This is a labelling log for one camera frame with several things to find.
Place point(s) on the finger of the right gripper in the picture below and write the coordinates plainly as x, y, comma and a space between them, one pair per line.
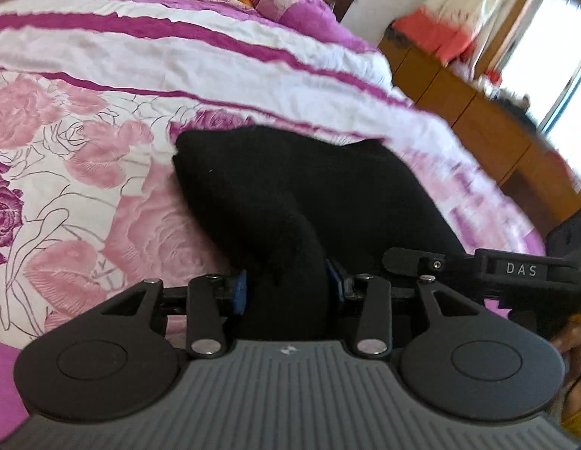
407, 262

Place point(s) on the person's right hand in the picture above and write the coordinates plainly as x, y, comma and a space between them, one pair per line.
568, 343

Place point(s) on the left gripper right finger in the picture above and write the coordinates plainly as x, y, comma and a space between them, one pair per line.
365, 310

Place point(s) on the black knit garment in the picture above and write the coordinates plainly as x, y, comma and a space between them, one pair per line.
280, 206

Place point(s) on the wooden low cabinet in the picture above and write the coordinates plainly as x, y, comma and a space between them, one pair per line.
524, 168

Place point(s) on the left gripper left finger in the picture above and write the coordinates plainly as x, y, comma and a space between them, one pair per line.
210, 300

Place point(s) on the folded purple floral blanket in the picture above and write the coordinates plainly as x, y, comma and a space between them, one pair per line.
312, 18

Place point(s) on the purple floral bed quilt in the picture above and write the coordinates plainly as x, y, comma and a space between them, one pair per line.
93, 94

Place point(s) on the cream and red curtain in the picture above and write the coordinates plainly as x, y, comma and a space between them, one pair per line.
446, 28

